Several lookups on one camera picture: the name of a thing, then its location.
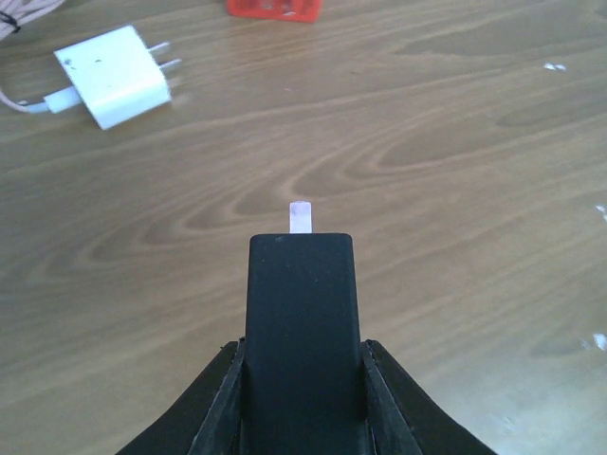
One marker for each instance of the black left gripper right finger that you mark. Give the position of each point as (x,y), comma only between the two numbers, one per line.
(402,418)

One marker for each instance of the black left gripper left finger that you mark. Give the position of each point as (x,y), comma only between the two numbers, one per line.
(206,417)

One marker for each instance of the black power adapter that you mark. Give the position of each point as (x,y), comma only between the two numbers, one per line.
(303,390)

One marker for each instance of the white usb charger plug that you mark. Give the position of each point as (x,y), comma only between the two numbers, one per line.
(115,75)

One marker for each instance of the red cube socket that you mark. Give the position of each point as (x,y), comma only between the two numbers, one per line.
(303,11)

